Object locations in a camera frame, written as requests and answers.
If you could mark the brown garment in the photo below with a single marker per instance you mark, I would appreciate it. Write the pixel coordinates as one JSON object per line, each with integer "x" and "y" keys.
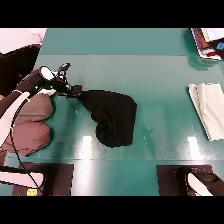
{"x": 30, "y": 136}
{"x": 36, "y": 108}

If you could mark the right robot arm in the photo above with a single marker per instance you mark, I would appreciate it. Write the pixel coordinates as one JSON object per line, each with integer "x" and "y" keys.
{"x": 200, "y": 180}

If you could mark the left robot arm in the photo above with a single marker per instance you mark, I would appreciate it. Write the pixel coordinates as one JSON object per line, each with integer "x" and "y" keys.
{"x": 32, "y": 82}

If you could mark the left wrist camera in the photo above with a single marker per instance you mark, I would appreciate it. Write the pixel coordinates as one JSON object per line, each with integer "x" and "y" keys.
{"x": 63, "y": 68}

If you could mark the heap of clothes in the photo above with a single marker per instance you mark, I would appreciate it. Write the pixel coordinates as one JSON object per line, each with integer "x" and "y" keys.
{"x": 210, "y": 45}

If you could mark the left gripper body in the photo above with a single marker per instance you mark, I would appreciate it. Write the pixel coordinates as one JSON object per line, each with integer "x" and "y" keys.
{"x": 74, "y": 91}

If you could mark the black garment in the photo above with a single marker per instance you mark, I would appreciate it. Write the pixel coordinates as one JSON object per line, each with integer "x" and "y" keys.
{"x": 113, "y": 120}

